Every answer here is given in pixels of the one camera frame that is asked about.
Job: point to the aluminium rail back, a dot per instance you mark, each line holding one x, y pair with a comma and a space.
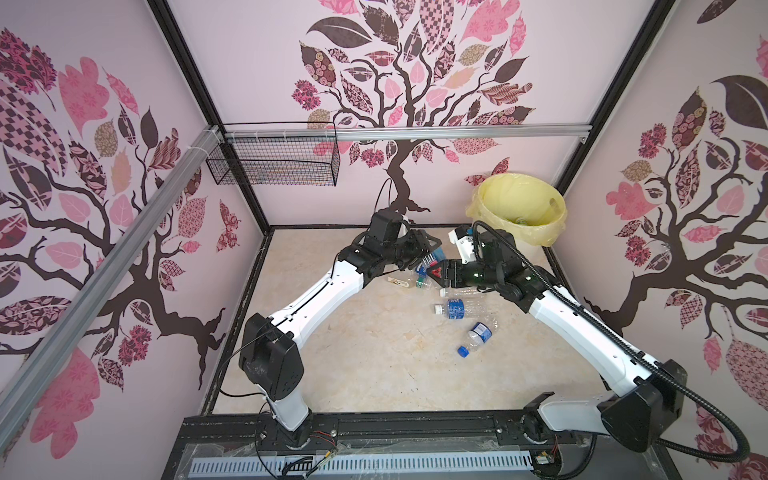
420, 132

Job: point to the bottle blue label white cap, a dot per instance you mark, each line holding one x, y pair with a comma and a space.
460, 309

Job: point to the white vent strip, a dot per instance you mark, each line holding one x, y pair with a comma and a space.
358, 465

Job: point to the small bottle blue cap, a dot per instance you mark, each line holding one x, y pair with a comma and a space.
478, 336

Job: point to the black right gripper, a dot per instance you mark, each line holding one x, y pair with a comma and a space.
446, 267

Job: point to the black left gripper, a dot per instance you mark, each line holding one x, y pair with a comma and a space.
419, 244

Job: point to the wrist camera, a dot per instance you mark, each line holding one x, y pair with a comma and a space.
386, 226
462, 238

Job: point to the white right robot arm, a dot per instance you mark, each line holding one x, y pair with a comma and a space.
639, 405

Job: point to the Fiji bottle red flower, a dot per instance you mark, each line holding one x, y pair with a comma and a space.
430, 260

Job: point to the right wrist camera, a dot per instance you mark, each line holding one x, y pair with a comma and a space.
462, 238

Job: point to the aluminium rail left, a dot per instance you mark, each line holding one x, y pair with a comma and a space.
36, 374

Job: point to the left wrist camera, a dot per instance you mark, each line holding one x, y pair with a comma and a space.
386, 226

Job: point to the black base frame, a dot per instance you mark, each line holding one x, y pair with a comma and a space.
564, 454

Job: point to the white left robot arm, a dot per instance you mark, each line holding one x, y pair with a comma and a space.
270, 355

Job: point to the cream bin yellow bag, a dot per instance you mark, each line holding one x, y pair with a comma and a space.
530, 209

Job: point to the aluminium rail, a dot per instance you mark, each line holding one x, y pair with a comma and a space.
420, 132
36, 374

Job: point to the black wire basket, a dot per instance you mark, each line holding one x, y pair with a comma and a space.
291, 153

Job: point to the clear crushed bottle white cap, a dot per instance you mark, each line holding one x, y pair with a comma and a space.
465, 292

